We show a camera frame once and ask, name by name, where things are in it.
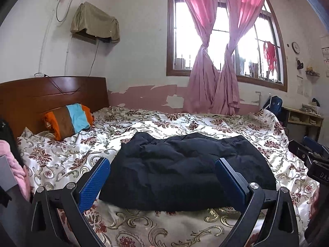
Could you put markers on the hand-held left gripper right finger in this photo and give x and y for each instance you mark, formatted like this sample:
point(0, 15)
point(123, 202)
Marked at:
point(231, 184)

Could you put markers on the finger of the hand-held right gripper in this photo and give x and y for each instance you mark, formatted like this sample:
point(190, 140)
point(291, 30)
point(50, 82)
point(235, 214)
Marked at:
point(312, 144)
point(298, 149)

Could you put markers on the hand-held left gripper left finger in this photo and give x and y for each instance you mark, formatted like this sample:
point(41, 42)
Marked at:
point(93, 182)

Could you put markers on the dark navy padded jacket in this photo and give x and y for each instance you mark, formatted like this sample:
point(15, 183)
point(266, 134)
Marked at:
point(180, 169)

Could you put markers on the red hanging clothes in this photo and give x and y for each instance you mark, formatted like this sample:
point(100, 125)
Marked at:
point(270, 54)

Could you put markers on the wooden shelf desk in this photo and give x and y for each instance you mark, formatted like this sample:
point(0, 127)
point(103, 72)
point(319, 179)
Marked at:
point(303, 121)

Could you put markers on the floral satin bedspread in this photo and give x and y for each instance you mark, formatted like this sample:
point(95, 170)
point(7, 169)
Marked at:
point(77, 154)

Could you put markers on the stack of papers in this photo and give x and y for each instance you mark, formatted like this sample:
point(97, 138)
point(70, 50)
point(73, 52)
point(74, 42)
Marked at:
point(309, 108)

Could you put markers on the blue backpack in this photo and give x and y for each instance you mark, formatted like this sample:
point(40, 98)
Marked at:
point(275, 104)

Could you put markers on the striped orange blue pillow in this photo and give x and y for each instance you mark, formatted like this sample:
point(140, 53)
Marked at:
point(69, 121)

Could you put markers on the pink fluffy cloth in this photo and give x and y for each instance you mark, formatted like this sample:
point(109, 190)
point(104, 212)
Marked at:
point(20, 175)

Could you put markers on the pink curtain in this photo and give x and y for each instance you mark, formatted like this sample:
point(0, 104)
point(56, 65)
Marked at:
point(231, 82)
point(203, 82)

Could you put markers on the black bag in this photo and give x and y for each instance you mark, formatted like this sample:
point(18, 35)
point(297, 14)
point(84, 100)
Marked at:
point(9, 136)

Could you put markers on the wooden headboard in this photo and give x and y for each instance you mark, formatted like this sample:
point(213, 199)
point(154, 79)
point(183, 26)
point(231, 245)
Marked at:
point(38, 95)

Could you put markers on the white power strip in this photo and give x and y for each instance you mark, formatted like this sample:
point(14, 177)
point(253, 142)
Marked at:
point(39, 75)

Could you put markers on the wooden framed window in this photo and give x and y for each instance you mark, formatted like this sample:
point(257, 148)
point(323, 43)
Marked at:
point(171, 43)

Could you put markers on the small wall shelf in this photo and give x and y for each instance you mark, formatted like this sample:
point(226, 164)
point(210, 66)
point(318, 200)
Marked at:
point(312, 73)

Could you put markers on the dark wall hook item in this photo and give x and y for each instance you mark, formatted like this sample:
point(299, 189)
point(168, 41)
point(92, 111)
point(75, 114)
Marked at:
point(299, 64)

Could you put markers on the wall calendar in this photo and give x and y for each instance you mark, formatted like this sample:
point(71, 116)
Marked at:
point(326, 61)

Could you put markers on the round wall clock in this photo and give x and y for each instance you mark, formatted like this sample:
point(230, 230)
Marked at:
point(296, 47)

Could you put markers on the white wall pipe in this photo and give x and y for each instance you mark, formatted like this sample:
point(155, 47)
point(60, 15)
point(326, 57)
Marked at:
point(45, 49)

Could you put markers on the covered wall unit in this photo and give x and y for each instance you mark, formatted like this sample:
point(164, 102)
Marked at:
point(95, 20)

